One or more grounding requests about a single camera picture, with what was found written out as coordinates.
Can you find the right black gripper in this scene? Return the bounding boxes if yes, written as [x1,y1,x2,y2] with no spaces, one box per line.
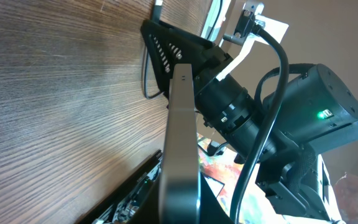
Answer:
[140,20,233,98]

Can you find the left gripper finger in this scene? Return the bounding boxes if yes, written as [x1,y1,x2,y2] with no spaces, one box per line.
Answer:
[200,173,234,224]

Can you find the Galaxy smartphone teal screen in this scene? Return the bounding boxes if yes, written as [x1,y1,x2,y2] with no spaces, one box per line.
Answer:
[158,63,200,223]

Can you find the white power strip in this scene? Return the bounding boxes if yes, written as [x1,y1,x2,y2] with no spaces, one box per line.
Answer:
[200,0,231,42]

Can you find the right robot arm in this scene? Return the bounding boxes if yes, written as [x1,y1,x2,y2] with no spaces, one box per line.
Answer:
[140,17,358,221]

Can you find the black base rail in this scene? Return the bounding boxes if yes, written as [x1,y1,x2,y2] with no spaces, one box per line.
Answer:
[77,149,162,224]

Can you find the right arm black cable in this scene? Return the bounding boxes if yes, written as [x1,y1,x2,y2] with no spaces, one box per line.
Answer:
[229,23,290,224]

